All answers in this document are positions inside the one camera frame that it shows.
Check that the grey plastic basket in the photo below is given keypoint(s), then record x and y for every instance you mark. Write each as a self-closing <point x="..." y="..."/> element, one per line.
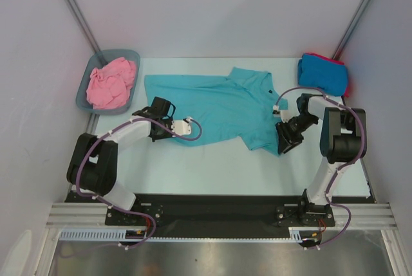
<point x="99" y="60"/>

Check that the pink crumpled t shirt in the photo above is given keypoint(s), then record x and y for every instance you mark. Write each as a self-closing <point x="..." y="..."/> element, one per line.
<point x="110" y="87"/>

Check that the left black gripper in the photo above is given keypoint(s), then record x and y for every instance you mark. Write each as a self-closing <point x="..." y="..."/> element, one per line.
<point x="168" y="135"/>

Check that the aluminium frame rail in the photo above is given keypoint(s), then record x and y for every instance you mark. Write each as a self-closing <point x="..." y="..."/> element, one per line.
<point x="96" y="215"/>

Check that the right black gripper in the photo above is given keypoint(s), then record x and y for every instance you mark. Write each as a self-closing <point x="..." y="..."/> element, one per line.
<point x="288" y="133"/>

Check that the blue folded t shirt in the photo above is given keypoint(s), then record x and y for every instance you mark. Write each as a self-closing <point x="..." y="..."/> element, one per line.
<point x="303" y="75"/>

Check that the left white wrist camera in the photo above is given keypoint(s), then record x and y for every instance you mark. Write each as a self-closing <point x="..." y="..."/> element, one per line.
<point x="182" y="127"/>

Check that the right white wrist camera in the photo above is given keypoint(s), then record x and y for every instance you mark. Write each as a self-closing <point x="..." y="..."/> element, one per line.
<point x="284" y="115"/>

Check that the grey slotted cable duct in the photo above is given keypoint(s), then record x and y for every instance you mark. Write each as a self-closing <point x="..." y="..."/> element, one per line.
<point x="93" y="235"/>

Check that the corner aluminium post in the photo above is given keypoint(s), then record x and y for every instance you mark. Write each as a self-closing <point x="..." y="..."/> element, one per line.
<point x="351" y="28"/>
<point x="83" y="24"/>

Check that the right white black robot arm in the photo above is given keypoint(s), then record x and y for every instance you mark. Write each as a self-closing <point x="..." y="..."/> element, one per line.
<point x="342" y="143"/>

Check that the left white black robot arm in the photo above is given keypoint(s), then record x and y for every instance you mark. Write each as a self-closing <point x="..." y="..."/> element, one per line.
<point x="94" y="162"/>

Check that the right corner aluminium post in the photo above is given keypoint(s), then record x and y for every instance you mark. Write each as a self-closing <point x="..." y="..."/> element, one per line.
<point x="351" y="28"/>

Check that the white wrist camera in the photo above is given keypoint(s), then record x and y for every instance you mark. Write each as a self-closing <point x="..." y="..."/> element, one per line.
<point x="182" y="127"/>
<point x="284" y="115"/>

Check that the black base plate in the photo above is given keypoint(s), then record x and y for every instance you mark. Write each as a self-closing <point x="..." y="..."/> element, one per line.
<point x="219" y="217"/>

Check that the left corner aluminium post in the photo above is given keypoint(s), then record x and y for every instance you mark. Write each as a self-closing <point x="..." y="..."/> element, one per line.
<point x="83" y="24"/>

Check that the teal t shirt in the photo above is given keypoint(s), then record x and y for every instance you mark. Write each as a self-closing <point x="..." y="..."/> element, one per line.
<point x="239" y="105"/>

